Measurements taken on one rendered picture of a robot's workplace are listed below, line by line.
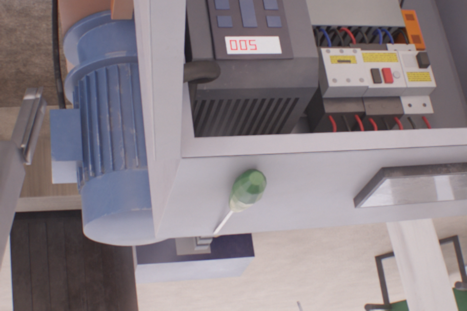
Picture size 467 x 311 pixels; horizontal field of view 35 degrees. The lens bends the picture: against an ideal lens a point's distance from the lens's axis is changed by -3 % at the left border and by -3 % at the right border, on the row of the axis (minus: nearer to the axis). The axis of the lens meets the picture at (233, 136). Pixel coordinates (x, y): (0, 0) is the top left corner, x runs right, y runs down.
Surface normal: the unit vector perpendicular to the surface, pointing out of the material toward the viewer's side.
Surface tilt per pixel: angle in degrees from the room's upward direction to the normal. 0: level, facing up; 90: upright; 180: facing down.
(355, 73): 90
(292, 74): 25
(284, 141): 90
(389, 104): 90
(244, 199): 30
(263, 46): 90
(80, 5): 0
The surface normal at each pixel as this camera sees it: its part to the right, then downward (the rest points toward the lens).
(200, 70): 0.68, 0.14
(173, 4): 0.13, 0.90
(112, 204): -0.34, -0.35
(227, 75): 0.20, 0.63
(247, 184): -0.59, 0.27
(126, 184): -0.04, -0.41
